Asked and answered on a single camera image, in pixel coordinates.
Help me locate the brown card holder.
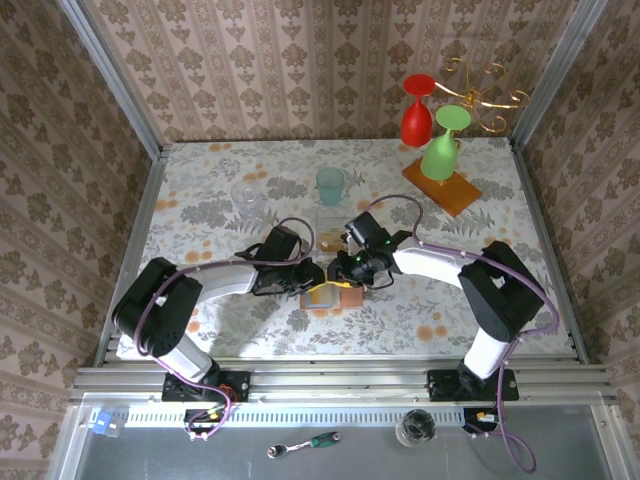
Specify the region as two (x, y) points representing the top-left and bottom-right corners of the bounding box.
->
(299, 282), (365, 311)

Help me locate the clear acrylic card box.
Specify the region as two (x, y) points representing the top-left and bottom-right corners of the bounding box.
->
(312, 204), (356, 254)

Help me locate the floral tablecloth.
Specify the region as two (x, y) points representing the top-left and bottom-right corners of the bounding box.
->
(117, 139), (574, 359)

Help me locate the teal plastic cup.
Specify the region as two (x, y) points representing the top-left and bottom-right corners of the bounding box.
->
(314, 167), (347, 206)

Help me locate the clear glass tumbler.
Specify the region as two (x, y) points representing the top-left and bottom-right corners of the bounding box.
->
(229, 179), (264, 219)

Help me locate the wooden rack base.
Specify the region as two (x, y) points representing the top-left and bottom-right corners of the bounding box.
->
(402, 157), (484, 218)

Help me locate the green wine glass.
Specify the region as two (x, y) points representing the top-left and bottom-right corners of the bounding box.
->
(419, 104), (473, 182)

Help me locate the red wine glass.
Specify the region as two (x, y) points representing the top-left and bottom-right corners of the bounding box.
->
(400, 73), (437, 148)

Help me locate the clear glass jar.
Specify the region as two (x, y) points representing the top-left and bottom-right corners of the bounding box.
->
(395, 408), (437, 448)

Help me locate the grey metal shelf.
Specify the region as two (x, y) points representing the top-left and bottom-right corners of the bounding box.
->
(49, 394), (626, 480)

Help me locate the blue white plastic part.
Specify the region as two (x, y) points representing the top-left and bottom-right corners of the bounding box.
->
(92, 412), (126, 439)

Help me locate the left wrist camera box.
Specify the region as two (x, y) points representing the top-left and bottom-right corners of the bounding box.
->
(262, 225), (304, 264)

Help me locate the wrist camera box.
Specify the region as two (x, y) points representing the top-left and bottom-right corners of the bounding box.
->
(262, 225), (304, 264)
(344, 212), (389, 249)

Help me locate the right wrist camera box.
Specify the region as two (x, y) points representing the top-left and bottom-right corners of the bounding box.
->
(344, 212), (389, 249)

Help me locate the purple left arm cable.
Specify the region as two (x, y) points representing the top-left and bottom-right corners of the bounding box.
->
(134, 217), (317, 444)

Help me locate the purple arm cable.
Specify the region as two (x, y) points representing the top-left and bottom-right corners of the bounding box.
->
(134, 217), (317, 444)
(364, 194), (560, 474)

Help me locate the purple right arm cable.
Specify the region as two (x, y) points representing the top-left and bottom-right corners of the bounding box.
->
(364, 194), (560, 474)

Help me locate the aluminium front frame rail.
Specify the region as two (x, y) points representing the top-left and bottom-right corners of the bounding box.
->
(69, 357), (621, 404)

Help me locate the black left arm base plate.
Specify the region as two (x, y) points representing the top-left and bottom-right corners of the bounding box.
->
(162, 370), (251, 404)

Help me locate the white perforated cable duct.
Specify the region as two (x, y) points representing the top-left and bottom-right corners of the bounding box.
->
(124, 407), (469, 429)

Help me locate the green handled ratchet wrench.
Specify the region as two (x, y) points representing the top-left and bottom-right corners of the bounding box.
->
(267, 431), (343, 460)

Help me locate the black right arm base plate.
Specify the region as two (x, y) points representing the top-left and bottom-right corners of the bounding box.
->
(427, 368), (520, 403)

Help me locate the gold wire glass rack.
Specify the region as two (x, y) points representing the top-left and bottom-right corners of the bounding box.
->
(433, 56), (530, 134)

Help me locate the aluminium frame post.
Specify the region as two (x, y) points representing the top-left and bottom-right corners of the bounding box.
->
(509, 0), (609, 151)
(57, 0), (166, 159)

